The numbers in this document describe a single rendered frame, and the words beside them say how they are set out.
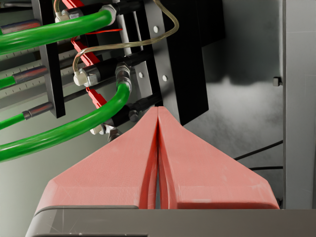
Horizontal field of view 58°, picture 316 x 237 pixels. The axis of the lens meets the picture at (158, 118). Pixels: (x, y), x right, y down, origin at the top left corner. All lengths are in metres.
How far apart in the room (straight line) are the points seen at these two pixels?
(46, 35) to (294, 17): 0.26
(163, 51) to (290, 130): 0.22
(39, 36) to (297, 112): 0.31
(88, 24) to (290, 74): 0.25
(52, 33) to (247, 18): 0.37
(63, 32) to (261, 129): 0.45
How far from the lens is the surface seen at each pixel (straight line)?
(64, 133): 0.25
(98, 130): 0.45
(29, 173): 0.75
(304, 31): 0.37
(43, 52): 0.56
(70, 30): 0.25
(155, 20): 0.46
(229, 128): 0.64
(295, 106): 0.40
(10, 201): 0.76
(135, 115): 0.45
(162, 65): 0.48
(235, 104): 0.61
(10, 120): 0.61
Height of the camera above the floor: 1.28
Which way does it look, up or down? 34 degrees down
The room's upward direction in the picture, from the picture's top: 119 degrees counter-clockwise
